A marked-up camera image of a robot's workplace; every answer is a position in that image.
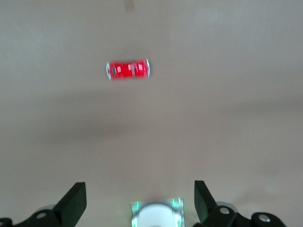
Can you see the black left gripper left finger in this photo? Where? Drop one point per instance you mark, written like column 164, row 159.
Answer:
column 71, row 205

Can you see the brown tape patch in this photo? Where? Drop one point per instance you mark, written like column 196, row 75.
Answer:
column 129, row 4

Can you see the red beetle toy car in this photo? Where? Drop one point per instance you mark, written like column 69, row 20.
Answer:
column 125, row 70

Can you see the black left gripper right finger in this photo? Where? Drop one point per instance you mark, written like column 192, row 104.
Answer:
column 208, row 208

